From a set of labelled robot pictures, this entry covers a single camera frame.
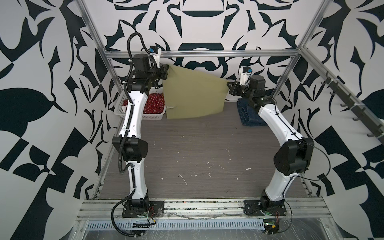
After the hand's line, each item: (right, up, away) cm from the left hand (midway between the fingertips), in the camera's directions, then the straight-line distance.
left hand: (167, 60), depth 76 cm
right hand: (+32, -9, +5) cm, 34 cm away
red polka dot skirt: (-16, -18, +38) cm, 45 cm away
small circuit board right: (+49, -79, -5) cm, 93 cm away
